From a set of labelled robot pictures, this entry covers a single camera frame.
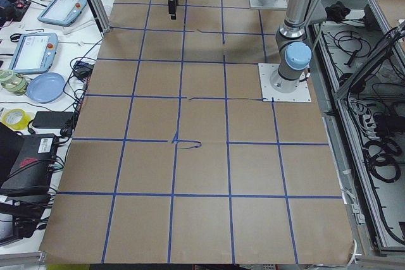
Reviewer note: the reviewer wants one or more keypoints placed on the far blue teach pendant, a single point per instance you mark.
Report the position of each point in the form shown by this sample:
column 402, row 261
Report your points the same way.
column 62, row 12

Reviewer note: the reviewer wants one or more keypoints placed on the blue teach pendant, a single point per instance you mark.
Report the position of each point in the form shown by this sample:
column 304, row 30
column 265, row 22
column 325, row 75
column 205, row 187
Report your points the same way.
column 34, row 53
column 62, row 12

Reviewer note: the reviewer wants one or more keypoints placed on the near blue teach pendant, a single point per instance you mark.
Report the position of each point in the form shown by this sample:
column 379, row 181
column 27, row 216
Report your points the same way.
column 34, row 53

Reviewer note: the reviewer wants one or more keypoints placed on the light blue plate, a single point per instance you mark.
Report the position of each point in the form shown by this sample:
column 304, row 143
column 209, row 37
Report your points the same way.
column 46, row 87

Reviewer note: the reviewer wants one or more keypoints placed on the black power adapter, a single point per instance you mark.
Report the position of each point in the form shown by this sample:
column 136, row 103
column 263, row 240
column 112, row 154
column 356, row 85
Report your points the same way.
column 51, row 119

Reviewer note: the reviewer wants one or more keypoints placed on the green tape rolls stack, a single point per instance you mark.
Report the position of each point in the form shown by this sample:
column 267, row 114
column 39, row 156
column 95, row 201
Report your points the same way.
column 14, row 83

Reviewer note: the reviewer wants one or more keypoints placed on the yellow tape roll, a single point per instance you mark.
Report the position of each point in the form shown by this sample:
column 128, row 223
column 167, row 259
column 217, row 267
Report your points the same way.
column 16, row 119

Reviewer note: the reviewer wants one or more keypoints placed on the black computer box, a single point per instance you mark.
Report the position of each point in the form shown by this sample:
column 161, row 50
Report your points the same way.
column 26, row 165

